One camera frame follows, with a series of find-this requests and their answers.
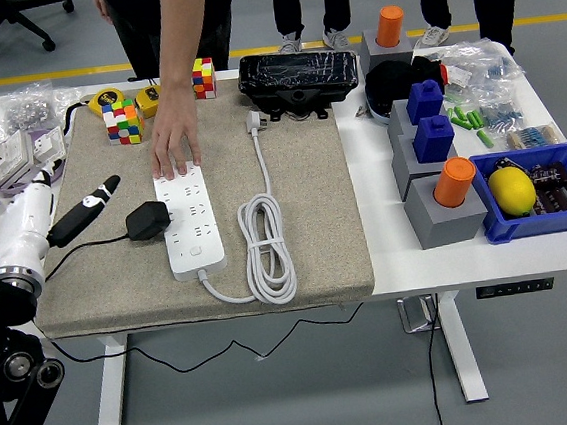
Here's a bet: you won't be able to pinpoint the person's hand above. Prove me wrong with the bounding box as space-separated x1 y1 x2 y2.
143 87 206 182

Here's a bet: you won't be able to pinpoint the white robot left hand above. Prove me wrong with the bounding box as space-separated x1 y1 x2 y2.
0 156 130 275

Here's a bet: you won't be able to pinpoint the black power adapter plug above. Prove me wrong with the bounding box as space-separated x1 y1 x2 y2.
123 197 176 244

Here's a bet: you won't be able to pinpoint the white power strip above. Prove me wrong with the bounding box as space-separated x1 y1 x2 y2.
152 160 230 284

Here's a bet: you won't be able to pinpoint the thin black adapter cord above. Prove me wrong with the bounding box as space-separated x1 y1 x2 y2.
39 209 372 386

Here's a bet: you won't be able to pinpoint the purple plastic tray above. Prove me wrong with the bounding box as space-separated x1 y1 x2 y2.
0 123 73 200

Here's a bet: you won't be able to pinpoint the square yellow tape measure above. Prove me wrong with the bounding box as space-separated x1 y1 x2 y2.
128 74 166 121

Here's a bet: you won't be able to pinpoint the multicolour puzzle cube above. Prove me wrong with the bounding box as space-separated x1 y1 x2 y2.
100 96 148 148
189 55 218 102

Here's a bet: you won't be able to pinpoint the round yellow tape measure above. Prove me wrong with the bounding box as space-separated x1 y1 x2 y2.
61 86 127 144

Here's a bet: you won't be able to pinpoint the clear bag of screws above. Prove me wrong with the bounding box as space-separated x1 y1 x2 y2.
0 79 60 135

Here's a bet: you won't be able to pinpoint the black plastic-wrapped tray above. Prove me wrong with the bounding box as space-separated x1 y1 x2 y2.
235 44 363 113

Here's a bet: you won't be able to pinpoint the grey-brown fabric mat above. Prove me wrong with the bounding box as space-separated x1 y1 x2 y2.
12 67 378 342

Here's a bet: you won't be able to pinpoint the white table leg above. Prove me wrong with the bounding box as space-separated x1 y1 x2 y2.
434 287 491 406
83 331 137 425

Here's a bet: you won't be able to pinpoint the black office chair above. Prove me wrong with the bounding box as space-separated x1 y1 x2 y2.
0 0 82 70

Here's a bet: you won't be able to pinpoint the grey block with round hole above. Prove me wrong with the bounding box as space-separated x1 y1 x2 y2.
355 24 416 73
400 168 492 253

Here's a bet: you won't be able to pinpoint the black cap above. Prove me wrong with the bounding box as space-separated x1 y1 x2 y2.
362 57 424 128

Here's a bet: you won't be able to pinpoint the grey block with square hole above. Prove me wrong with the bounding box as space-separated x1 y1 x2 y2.
384 97 424 151
388 128 464 203

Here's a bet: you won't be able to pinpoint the orange cylinder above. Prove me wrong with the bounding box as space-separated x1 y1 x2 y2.
374 4 408 49
429 154 481 210

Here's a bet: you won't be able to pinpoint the blue square peg block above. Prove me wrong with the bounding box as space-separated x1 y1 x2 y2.
409 114 458 165
404 78 448 126

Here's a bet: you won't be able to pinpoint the black fabric bundle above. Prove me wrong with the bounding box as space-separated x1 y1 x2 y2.
409 52 449 96

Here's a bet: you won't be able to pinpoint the silver box under table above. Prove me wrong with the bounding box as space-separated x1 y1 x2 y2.
396 293 442 336

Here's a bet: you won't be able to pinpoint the large clear component bag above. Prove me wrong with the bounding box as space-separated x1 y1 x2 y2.
440 34 527 102

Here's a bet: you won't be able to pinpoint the small clear bag blue parts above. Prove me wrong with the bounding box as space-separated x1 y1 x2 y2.
472 93 528 135

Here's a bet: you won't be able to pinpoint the yellow lemon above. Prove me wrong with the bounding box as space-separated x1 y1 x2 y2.
486 163 539 220

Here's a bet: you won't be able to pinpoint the clear bag of resistors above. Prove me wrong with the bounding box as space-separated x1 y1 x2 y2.
503 120 567 153

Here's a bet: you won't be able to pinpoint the black table control panel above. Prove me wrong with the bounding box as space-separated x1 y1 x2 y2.
474 276 556 300

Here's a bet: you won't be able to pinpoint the blue plastic bin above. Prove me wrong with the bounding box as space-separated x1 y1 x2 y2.
468 142 567 248

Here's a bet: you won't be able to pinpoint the dark capacitor pile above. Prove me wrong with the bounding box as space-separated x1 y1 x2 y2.
527 160 567 218

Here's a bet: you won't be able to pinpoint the white wall socket box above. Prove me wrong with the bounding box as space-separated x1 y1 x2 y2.
0 128 36 185
28 125 69 172

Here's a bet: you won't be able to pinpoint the white power strip cord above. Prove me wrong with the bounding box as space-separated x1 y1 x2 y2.
182 105 301 313

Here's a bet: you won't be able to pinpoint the black mounting bracket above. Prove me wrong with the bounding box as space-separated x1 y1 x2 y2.
250 84 337 127

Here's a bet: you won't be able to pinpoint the black floor cable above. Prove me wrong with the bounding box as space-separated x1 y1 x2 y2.
421 293 454 425

